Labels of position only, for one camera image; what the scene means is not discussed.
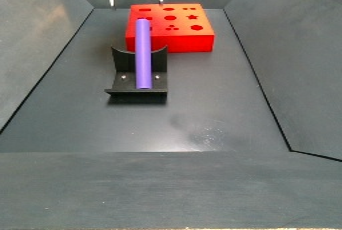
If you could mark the black curved cradle stand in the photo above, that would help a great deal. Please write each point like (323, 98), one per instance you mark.
(124, 81)

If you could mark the red shape sorter block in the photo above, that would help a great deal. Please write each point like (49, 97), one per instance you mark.
(179, 26)

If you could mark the purple cylinder peg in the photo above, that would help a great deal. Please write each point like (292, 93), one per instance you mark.
(142, 54)

